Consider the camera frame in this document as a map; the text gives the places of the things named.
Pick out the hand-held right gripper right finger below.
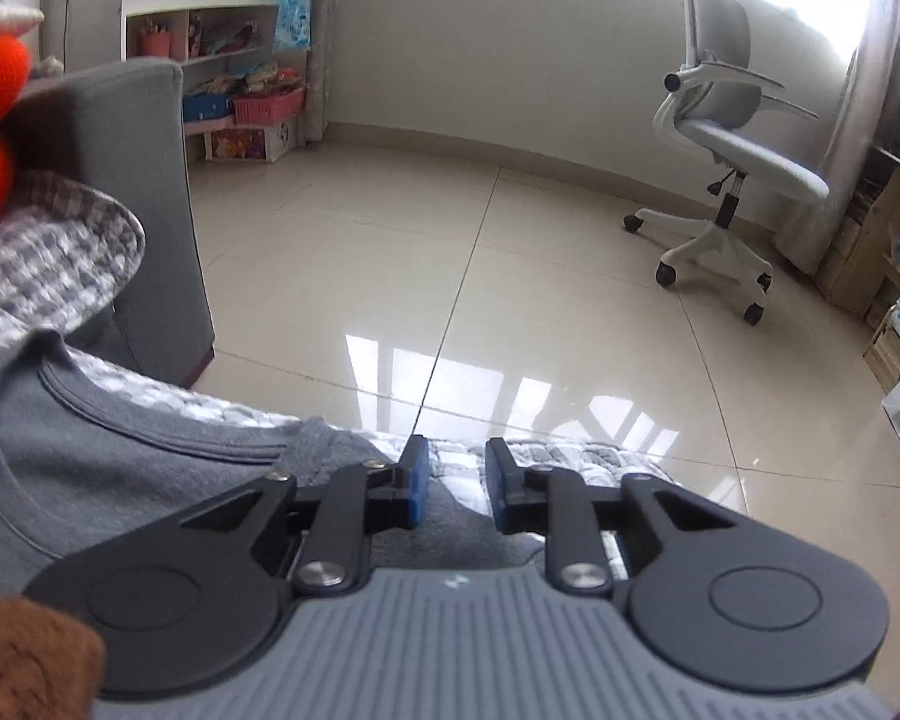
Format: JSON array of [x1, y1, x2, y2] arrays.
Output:
[[486, 437, 747, 595]]

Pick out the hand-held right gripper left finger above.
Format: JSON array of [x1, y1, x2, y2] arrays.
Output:
[[171, 435, 430, 595]]

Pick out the grey t-shirt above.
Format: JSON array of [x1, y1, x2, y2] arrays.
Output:
[[0, 330, 541, 616]]

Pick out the printed cardboard box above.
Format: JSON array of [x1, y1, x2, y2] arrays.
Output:
[[202, 120, 301, 163]]

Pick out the grey sofa armrest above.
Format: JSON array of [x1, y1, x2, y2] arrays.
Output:
[[7, 58, 217, 389]]

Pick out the pink basket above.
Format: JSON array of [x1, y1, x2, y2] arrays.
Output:
[[232, 86, 307, 126]]

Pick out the grey office chair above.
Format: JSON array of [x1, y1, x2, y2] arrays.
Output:
[[622, 0, 832, 327]]

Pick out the blue storage box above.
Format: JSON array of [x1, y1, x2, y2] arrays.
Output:
[[182, 92, 235, 123]]

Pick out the brown fuzzy band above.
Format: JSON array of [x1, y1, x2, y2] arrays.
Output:
[[0, 596, 106, 720]]

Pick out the grey quilted blanket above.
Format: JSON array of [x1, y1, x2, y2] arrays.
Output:
[[0, 169, 680, 578]]

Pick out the wooden desk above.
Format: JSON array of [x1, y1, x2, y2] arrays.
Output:
[[814, 52, 900, 391]]

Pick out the patterned grey curtain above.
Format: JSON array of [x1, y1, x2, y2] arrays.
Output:
[[776, 0, 900, 275], [304, 0, 355, 143]]

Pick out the light blue plastic bag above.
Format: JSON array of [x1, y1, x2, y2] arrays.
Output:
[[274, 0, 312, 55]]

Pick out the white pillow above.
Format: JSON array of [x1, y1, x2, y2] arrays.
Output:
[[0, 4, 46, 37]]

